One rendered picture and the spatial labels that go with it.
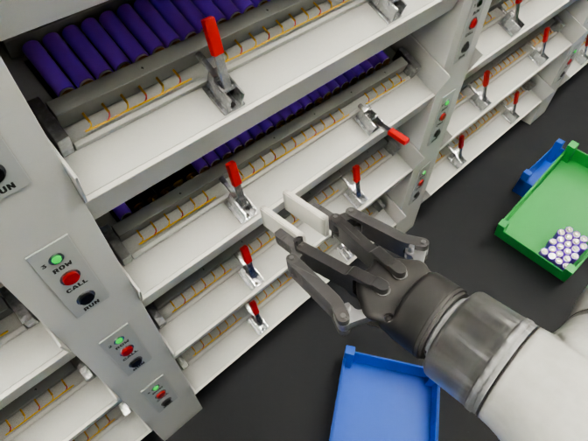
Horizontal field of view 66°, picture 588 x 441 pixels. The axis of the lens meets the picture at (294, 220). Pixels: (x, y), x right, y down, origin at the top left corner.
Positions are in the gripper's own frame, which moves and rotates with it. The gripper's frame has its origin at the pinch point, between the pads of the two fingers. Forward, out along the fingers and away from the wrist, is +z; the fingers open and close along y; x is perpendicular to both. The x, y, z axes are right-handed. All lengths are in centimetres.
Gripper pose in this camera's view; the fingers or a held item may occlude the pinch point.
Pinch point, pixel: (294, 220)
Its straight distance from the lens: 52.2
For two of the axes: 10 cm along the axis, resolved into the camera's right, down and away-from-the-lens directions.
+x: -1.1, -6.9, -7.1
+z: -6.7, -4.8, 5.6
